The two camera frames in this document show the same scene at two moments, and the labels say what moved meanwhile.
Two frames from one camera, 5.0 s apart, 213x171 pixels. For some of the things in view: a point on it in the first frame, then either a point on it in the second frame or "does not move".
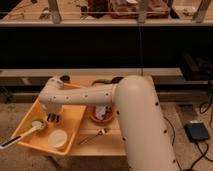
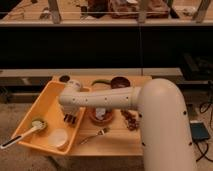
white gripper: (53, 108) -> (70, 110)
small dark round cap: (65, 78) does not move
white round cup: (57, 138) does not move
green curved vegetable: (106, 81) does not move
